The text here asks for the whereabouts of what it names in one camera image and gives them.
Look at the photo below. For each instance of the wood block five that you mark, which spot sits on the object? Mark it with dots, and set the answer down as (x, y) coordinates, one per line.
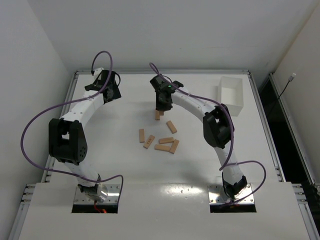
(149, 141)

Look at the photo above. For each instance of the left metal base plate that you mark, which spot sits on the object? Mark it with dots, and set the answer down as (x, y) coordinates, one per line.
(104, 194)

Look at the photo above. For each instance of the wood block three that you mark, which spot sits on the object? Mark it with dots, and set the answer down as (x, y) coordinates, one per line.
(166, 140)

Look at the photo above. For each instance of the wood block four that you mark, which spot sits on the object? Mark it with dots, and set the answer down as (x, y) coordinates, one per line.
(174, 146)

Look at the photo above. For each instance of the metal base plate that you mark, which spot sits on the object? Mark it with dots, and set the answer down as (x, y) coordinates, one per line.
(217, 195)
(104, 194)

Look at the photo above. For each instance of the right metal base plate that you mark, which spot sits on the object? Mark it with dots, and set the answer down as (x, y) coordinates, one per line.
(217, 195)

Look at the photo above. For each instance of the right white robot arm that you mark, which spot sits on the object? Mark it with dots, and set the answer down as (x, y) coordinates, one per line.
(218, 129)

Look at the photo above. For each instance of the wood block eight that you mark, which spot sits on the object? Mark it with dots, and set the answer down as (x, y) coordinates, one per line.
(171, 127)

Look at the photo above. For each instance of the white plastic box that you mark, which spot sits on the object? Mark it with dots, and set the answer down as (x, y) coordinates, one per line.
(230, 93)

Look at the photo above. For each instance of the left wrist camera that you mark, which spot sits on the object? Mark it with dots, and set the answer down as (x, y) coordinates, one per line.
(97, 71)

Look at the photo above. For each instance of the wood block seven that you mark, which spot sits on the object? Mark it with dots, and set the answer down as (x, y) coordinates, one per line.
(160, 147)

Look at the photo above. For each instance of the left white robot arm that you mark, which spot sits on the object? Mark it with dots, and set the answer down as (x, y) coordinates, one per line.
(66, 137)

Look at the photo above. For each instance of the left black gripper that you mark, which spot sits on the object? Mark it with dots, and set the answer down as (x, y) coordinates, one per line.
(92, 86)

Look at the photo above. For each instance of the wood block one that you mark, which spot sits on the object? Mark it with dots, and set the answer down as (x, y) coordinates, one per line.
(157, 115)

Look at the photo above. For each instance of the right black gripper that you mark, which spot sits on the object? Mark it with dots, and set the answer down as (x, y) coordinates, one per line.
(164, 105)

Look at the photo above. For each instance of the white front cover panel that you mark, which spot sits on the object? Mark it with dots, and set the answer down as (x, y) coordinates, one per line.
(164, 212)

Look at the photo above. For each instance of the wood block six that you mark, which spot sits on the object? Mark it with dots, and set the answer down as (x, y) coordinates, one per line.
(141, 135)

